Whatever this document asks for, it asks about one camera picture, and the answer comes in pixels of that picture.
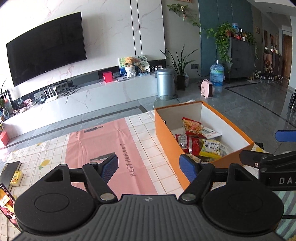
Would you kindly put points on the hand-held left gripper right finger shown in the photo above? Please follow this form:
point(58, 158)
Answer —
point(187, 169)

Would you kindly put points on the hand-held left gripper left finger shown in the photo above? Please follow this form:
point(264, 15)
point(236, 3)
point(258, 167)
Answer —
point(108, 166)

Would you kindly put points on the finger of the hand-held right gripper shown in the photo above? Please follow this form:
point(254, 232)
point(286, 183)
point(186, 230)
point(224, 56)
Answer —
point(254, 157)
point(285, 136)

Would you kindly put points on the red snack packet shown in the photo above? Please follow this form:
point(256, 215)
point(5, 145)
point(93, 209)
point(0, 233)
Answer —
point(188, 143)

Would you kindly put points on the orange cardboard box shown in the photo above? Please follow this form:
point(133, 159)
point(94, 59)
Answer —
point(171, 148)

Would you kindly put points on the yellow snack packet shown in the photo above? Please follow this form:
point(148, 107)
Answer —
point(209, 148)

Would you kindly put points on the white packet with red label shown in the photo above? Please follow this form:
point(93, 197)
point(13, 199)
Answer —
point(209, 132)

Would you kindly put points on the orange striped chips packet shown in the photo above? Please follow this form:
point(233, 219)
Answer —
point(192, 125)

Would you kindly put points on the black bag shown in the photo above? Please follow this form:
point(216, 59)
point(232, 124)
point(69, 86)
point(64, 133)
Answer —
point(259, 145)

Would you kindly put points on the teal striped cloth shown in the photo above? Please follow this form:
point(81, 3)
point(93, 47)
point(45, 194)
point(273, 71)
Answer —
point(286, 208)

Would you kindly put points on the white marble television console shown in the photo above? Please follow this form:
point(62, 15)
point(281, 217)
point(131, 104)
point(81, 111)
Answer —
point(92, 99)

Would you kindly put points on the brown wooden door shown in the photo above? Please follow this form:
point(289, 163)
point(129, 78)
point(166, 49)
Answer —
point(288, 60)

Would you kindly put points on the pink space heater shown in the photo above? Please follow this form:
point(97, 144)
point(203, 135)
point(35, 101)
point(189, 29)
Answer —
point(207, 89)

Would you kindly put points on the dark drawer cabinet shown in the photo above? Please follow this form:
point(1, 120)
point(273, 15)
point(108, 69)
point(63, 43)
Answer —
point(242, 60)

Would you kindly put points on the potted snake plant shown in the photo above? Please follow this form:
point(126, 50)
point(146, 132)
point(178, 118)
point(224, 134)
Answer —
point(181, 81)

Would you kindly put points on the white router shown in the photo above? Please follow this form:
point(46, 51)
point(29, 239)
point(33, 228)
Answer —
point(50, 98)

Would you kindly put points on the silver trash can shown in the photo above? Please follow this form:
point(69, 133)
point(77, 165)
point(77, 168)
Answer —
point(165, 82)

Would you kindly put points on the red cube box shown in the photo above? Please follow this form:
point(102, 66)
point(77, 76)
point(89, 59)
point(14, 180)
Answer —
point(107, 77)

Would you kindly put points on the blue water bottle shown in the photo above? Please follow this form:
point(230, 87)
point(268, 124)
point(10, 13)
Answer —
point(217, 74)

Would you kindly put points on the small yellow box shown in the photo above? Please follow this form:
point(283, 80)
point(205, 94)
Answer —
point(16, 178)

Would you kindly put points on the dark flat box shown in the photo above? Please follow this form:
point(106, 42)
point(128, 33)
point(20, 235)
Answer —
point(9, 173)

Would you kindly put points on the teddy bear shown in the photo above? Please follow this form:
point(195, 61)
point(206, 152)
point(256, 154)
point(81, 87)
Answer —
point(130, 67)

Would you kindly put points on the green picture card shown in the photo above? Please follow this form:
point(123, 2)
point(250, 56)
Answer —
point(122, 63)

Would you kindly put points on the colourful snack box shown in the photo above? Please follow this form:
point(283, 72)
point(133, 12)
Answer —
point(7, 201)

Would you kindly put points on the red storage box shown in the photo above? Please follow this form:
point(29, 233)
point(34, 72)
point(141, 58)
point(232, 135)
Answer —
point(4, 138)

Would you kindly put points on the round paper fan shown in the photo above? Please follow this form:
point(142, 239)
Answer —
point(141, 61)

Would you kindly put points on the trailing pothos plant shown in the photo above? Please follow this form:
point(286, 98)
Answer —
point(223, 34)

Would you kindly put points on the green plant in glass vase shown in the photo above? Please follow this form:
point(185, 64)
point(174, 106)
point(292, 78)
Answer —
point(3, 102)

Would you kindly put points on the black flat television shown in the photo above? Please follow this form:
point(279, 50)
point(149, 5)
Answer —
point(46, 48)

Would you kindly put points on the wall socket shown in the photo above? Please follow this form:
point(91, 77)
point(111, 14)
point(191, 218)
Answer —
point(195, 66)

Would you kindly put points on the wall vine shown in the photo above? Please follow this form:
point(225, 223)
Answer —
point(185, 11)

